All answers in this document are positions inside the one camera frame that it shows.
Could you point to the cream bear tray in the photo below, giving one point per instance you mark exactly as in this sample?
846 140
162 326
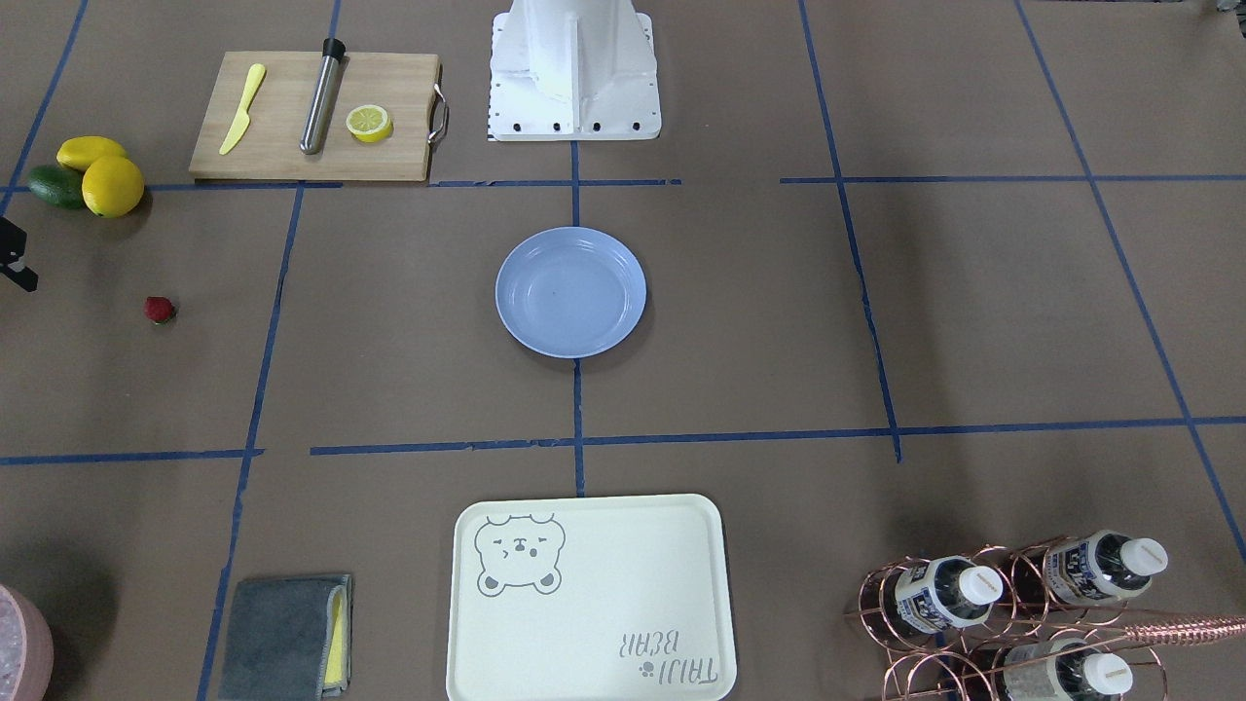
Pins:
610 598

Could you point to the copper wire bottle rack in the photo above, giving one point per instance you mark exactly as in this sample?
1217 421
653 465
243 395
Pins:
940 666

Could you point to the grey cloth with sponge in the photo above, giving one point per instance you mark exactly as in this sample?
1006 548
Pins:
289 638

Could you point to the pink bowl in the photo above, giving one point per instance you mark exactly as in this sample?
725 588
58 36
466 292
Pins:
27 649

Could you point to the red strawberry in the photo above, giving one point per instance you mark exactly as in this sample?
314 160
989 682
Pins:
159 310

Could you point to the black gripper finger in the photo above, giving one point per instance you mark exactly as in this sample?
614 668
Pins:
13 247

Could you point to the yellow lemon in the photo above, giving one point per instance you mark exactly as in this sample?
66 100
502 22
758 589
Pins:
112 186
80 152

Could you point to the steel knife sharpener rod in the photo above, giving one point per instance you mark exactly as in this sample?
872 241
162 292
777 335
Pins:
324 97

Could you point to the dark bottle white cap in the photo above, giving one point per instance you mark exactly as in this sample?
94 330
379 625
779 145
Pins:
1104 568

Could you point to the yellow plastic knife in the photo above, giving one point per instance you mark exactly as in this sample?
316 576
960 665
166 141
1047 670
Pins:
241 120

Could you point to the blue round plate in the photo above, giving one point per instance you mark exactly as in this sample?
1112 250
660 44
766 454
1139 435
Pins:
570 292

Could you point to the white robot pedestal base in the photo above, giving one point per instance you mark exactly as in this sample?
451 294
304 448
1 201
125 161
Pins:
573 71

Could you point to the lemon half slice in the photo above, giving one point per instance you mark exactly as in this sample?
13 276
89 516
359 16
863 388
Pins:
369 123

